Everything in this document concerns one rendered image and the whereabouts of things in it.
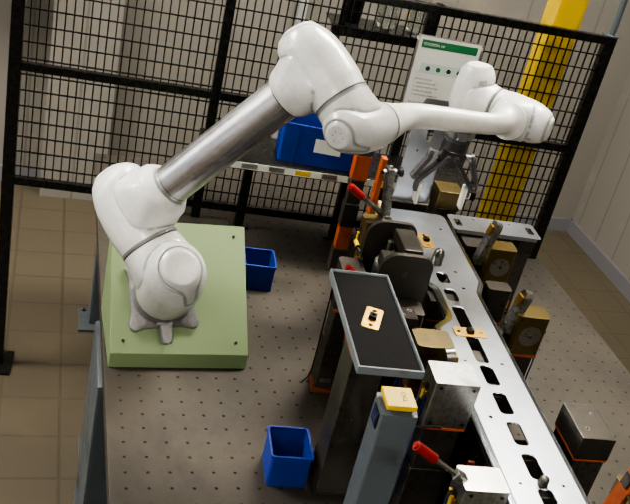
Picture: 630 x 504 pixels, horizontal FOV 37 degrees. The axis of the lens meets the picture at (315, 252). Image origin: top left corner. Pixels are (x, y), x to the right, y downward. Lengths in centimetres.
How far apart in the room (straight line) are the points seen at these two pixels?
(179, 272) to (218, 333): 32
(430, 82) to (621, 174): 239
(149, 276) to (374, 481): 76
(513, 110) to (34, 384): 198
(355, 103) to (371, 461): 76
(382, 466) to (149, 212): 85
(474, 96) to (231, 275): 80
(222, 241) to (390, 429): 97
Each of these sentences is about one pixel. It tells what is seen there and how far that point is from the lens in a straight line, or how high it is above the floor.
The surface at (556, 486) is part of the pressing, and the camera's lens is 200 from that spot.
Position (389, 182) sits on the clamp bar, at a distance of 261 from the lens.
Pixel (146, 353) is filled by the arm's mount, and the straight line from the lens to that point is 246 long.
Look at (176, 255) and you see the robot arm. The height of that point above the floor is 107.
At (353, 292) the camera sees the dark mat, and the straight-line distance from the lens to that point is 207.
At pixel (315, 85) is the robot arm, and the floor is 154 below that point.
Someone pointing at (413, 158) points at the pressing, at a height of 114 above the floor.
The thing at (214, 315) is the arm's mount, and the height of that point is 82.
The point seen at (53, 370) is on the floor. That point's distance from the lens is 360.
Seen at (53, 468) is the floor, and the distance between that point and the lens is 321.
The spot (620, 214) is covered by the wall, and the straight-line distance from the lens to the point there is 533.
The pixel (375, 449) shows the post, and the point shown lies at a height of 106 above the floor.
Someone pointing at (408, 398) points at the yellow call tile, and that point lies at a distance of 180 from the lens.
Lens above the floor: 219
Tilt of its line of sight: 28 degrees down
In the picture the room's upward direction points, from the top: 14 degrees clockwise
